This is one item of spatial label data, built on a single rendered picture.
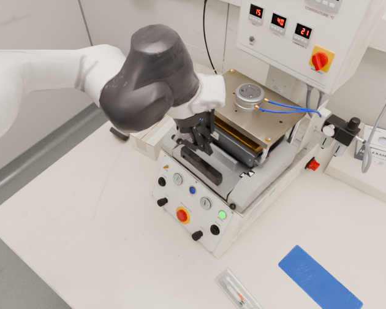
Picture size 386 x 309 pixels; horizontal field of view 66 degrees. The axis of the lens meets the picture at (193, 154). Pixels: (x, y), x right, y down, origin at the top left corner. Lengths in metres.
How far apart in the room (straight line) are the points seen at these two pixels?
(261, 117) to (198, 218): 0.36
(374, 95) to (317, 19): 0.62
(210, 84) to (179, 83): 0.09
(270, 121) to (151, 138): 0.49
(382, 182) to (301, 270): 0.44
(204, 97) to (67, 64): 0.24
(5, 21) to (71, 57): 1.44
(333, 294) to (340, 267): 0.09
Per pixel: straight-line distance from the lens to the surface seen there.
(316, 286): 1.01
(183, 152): 0.86
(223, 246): 0.93
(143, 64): 0.48
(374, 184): 1.21
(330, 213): 1.13
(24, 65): 0.49
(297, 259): 1.02
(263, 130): 0.79
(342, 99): 1.40
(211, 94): 0.57
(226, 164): 0.86
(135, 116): 0.48
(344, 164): 1.22
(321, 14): 0.81
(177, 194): 0.97
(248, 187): 0.80
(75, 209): 1.12
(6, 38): 2.00
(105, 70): 0.53
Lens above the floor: 1.66
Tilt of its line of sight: 51 degrees down
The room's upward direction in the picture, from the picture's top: straight up
